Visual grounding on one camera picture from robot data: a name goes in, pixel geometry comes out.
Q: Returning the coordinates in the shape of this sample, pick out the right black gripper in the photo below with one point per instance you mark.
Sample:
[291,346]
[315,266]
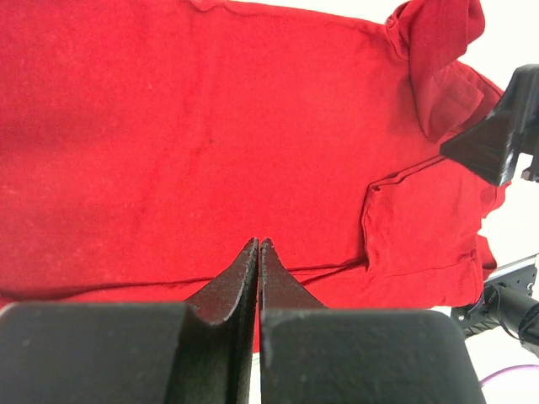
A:
[491,148]

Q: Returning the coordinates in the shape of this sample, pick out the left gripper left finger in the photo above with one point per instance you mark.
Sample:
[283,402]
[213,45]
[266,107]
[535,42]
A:
[195,351]

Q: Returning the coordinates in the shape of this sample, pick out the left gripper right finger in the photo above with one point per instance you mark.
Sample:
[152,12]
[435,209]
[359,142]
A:
[312,354]

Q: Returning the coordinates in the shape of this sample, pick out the dark red t shirt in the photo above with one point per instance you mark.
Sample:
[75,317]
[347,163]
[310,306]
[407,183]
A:
[144,142]

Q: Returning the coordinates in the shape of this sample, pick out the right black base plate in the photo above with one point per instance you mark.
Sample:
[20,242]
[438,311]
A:
[506,302]

